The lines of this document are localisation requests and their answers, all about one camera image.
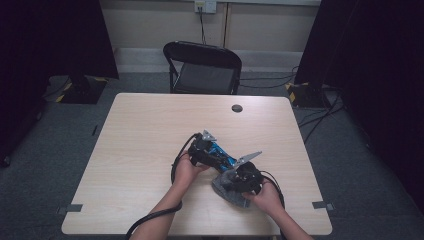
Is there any grey cloth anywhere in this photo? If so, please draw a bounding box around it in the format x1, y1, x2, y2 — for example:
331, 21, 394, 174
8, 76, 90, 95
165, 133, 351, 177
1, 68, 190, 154
211, 169, 253, 210

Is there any grey tape mark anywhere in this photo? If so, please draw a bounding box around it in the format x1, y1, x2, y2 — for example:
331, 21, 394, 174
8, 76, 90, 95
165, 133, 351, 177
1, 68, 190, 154
311, 200, 335, 212
56, 203, 84, 215

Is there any blue and black toy car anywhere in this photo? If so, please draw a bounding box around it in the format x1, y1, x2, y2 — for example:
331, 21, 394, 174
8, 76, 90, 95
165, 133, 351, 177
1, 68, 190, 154
203, 141, 242, 175

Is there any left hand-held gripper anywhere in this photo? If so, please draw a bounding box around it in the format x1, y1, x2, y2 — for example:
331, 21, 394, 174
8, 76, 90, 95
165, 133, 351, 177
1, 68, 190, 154
187, 129, 218, 168

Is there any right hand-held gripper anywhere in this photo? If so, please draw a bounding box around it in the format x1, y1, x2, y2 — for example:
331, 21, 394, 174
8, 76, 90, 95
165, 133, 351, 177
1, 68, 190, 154
225, 150, 264, 195

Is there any black wall socket cable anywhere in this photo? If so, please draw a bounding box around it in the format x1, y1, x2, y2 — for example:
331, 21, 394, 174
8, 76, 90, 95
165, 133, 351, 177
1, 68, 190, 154
198, 6, 207, 45

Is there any right hand-held gripper black cable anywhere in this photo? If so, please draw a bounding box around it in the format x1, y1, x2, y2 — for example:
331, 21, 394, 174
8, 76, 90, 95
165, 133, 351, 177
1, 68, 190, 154
259, 170, 288, 240

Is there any white wall socket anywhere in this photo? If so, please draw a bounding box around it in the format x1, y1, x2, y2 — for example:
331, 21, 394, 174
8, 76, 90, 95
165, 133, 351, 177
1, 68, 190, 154
194, 0, 218, 15

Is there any beige wall conduit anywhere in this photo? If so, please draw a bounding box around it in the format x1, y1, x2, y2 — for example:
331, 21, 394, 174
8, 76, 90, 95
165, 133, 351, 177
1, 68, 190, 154
222, 2, 232, 48

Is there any black curtain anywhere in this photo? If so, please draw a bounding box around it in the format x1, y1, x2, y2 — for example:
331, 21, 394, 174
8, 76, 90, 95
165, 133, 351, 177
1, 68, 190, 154
294, 0, 424, 214
0, 0, 120, 168

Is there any black folding chair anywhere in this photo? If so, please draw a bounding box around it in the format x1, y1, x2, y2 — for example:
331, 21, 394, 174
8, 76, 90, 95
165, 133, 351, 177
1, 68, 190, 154
162, 40, 243, 96

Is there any black floor cable bundle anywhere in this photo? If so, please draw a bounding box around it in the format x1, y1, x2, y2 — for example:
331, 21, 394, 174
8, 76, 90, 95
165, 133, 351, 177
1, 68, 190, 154
297, 92, 346, 145

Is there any black stand base striped tape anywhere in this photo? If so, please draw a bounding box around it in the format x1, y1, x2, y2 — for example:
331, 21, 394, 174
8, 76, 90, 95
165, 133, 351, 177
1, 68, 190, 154
284, 81, 332, 110
55, 74, 109, 105

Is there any person's left hand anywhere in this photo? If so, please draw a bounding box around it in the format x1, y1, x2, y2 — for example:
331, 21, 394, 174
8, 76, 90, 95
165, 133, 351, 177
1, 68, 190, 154
172, 151, 212, 190

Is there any person's right hand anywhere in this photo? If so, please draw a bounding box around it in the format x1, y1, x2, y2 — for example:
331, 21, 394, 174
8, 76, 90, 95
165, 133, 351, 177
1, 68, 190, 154
241, 180, 285, 218

